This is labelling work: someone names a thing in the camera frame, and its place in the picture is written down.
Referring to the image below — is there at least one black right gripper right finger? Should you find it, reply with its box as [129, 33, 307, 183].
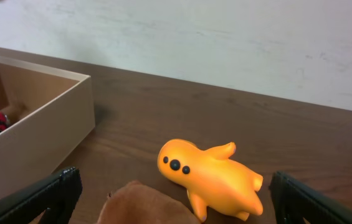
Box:
[269, 171, 352, 224]

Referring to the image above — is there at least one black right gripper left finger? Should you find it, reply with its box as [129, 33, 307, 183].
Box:
[0, 167, 82, 224]

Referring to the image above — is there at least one white cardboard box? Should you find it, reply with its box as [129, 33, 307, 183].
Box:
[0, 56, 95, 199]

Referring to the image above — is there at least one brown plush toy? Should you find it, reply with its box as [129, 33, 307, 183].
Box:
[97, 180, 199, 224]

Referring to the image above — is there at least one orange squishy figure toy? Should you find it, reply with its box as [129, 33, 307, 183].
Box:
[157, 139, 264, 222]

